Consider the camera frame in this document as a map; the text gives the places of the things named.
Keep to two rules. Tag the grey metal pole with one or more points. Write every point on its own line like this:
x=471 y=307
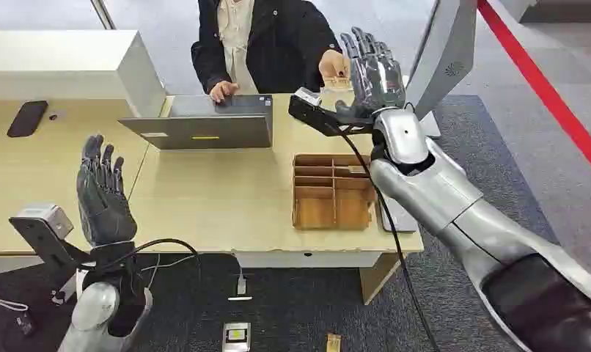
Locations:
x=102 y=13

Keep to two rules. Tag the pale card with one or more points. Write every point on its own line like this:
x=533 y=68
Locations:
x=335 y=83

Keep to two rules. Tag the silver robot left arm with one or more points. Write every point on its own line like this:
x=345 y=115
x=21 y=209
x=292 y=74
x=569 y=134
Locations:
x=94 y=306

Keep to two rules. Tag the person's right hand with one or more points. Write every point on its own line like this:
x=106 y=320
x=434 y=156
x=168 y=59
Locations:
x=222 y=90

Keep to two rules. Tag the grey flat tablet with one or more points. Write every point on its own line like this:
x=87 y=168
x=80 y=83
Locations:
x=397 y=221

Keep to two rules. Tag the grey monitor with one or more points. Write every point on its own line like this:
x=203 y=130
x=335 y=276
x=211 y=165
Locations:
x=443 y=53

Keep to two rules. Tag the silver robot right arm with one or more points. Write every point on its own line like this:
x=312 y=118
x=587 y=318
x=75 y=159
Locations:
x=436 y=194

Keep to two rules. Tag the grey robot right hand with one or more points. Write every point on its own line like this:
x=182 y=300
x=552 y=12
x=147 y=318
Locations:
x=378 y=77

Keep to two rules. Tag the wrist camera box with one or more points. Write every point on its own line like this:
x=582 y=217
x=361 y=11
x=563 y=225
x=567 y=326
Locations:
x=312 y=111
x=43 y=228

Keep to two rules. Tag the white box shelf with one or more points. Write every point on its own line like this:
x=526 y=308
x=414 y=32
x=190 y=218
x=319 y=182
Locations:
x=67 y=68

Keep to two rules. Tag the small wooden block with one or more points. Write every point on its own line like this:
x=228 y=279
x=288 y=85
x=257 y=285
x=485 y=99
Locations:
x=333 y=343

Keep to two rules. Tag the grey laptop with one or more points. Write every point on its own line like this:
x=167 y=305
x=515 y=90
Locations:
x=203 y=128

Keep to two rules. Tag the wooden card box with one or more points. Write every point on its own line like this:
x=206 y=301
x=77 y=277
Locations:
x=332 y=209

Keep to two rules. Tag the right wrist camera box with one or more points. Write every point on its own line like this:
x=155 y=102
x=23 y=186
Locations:
x=312 y=111

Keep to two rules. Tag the pale wooden desk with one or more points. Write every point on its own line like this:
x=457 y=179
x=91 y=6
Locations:
x=217 y=194

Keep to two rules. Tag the person's left hand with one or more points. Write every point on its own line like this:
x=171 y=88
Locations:
x=332 y=64

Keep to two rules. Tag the black smartphone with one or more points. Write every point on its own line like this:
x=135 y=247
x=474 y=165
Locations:
x=27 y=118

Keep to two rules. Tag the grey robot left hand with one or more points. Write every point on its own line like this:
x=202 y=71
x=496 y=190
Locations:
x=103 y=209

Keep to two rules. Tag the person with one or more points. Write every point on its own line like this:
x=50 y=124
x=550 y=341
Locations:
x=281 y=44

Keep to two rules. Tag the small silver device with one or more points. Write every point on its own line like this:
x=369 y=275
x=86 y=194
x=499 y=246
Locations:
x=236 y=336

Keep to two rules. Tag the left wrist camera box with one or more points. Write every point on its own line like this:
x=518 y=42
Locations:
x=43 y=228

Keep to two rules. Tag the red barrier tape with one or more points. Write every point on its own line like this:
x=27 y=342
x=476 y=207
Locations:
x=543 y=87

